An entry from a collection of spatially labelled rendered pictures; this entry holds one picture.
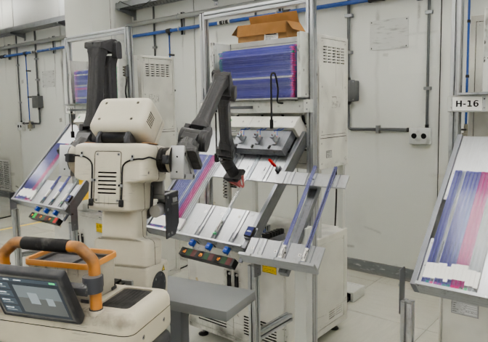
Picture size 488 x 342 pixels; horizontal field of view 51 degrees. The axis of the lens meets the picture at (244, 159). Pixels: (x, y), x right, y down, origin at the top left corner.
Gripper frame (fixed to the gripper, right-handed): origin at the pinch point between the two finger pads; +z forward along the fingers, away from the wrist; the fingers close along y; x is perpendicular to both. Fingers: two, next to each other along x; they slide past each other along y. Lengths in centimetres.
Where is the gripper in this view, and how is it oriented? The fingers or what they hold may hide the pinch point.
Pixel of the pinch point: (241, 186)
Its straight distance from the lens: 256.0
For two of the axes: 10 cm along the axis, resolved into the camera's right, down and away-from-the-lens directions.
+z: 4.2, 7.1, 5.7
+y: -7.8, -0.4, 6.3
